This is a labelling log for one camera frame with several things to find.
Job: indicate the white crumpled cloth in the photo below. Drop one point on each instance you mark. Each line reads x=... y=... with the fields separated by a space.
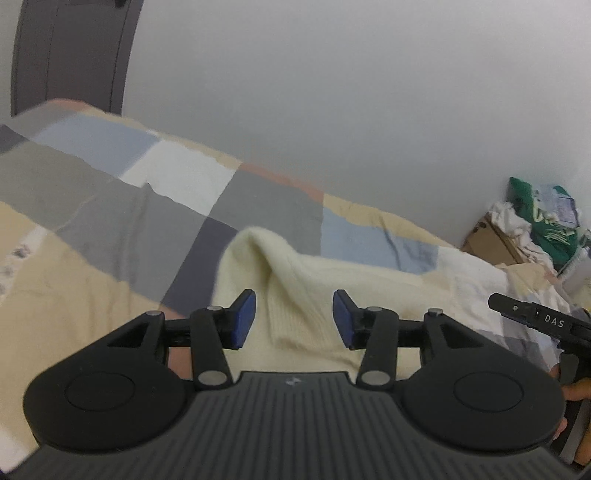
x=512 y=221

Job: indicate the cream striped knit sweater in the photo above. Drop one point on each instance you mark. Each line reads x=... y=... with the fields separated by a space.
x=295 y=286

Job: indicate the cardboard box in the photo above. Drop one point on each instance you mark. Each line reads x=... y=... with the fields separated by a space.
x=489 y=240

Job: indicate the grey door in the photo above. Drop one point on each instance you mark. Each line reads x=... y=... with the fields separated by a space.
x=69 y=50

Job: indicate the person's right hand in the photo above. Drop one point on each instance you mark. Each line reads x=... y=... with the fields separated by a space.
x=579 y=390

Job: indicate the white plastic container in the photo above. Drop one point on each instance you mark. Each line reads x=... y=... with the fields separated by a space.
x=577 y=272

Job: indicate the patchwork bedspread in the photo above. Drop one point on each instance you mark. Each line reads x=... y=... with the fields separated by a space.
x=106 y=221

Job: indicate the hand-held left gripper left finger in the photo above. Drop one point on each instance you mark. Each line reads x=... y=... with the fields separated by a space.
x=244 y=318

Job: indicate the green plastic bag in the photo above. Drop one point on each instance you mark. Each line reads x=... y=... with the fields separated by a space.
x=551 y=226

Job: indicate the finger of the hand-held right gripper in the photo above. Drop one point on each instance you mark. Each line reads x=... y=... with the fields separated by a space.
x=531 y=314

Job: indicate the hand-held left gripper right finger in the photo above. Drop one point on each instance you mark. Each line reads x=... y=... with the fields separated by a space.
x=344 y=318

